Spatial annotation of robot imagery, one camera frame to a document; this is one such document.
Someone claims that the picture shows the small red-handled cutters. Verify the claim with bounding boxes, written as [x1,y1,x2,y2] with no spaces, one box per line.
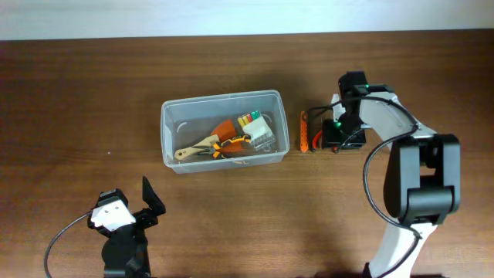
[311,130,323,152]

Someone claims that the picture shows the orange perforated strip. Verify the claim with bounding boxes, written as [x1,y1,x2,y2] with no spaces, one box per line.
[299,111,309,153]

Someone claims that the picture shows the clear plastic container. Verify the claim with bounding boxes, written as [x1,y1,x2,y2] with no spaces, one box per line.
[161,90,289,174]

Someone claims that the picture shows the clear box coloured pegs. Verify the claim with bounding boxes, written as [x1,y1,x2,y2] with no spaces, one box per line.
[237,110,276,152]

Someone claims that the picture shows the orange black long-nose pliers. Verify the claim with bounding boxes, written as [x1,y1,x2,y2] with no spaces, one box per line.
[193,134,251,159]

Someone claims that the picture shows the orange scraper wooden handle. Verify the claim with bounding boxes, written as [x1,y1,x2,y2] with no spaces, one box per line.
[174,119,244,161]

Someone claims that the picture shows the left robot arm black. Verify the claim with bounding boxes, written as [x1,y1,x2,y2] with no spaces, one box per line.
[87,177,166,278]

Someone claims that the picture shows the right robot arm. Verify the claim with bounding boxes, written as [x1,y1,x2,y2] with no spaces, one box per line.
[321,71,461,277]

